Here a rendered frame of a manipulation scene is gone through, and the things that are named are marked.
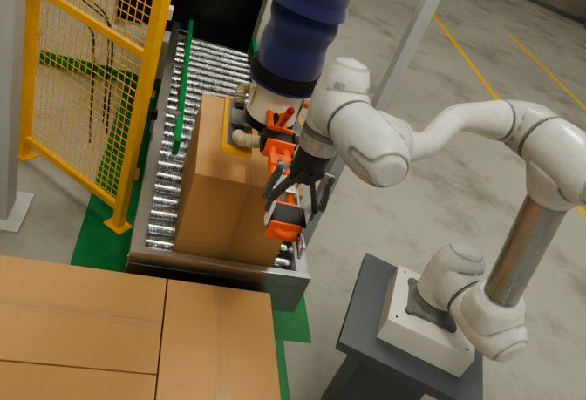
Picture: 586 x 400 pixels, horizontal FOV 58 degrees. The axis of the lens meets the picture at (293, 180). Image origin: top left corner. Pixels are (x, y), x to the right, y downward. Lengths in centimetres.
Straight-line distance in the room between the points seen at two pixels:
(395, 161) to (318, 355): 190
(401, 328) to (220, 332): 62
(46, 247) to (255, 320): 125
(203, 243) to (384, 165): 126
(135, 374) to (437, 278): 99
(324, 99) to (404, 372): 106
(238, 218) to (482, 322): 91
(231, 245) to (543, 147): 121
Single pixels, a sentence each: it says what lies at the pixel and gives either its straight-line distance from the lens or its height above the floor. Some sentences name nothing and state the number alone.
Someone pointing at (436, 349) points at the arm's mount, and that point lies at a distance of 188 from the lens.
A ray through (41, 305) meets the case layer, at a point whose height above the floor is 54.
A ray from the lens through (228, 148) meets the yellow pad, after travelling 166.
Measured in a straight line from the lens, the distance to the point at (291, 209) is 128.
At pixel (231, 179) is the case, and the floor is 95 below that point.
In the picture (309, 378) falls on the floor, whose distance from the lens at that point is 264.
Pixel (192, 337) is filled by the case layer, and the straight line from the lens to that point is 190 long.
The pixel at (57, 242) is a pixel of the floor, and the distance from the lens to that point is 289.
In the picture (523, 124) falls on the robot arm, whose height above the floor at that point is 162.
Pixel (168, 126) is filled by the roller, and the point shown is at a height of 53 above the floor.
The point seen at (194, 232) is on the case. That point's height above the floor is 68.
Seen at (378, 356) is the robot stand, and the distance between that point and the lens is 183.
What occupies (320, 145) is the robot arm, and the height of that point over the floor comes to 151.
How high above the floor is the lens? 203
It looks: 33 degrees down
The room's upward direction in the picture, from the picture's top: 22 degrees clockwise
